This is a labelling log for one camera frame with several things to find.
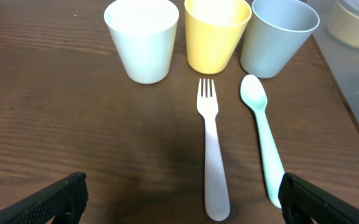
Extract grey plastic cup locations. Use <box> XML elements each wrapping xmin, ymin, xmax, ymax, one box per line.
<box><xmin>240</xmin><ymin>0</ymin><xmax>320</xmax><ymax>78</ymax></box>

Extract yellow plastic bowl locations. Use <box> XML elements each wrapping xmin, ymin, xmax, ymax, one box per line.
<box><xmin>327</xmin><ymin>0</ymin><xmax>359</xmax><ymax>49</ymax></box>

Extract yellow plastic cup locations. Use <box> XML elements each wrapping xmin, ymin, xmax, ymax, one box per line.
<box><xmin>184</xmin><ymin>0</ymin><xmax>252</xmax><ymax>75</ymax></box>

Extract clear plastic container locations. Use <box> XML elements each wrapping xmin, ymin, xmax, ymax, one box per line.
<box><xmin>306</xmin><ymin>0</ymin><xmax>359</xmax><ymax>130</ymax></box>

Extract mint green plastic spoon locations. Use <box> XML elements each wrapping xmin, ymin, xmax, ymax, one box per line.
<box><xmin>240</xmin><ymin>75</ymin><xmax>285</xmax><ymax>208</ymax></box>

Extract white plastic fork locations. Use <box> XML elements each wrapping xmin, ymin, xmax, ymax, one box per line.
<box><xmin>197</xmin><ymin>78</ymin><xmax>230</xmax><ymax>221</ymax></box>

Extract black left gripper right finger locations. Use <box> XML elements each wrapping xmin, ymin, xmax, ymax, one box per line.
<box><xmin>278</xmin><ymin>172</ymin><xmax>359</xmax><ymax>224</ymax></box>

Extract white plastic cup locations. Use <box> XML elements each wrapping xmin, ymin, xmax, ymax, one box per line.
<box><xmin>103</xmin><ymin>0</ymin><xmax>179</xmax><ymax>84</ymax></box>

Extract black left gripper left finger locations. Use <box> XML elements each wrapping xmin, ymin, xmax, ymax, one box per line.
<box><xmin>0</xmin><ymin>172</ymin><xmax>88</xmax><ymax>224</ymax></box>

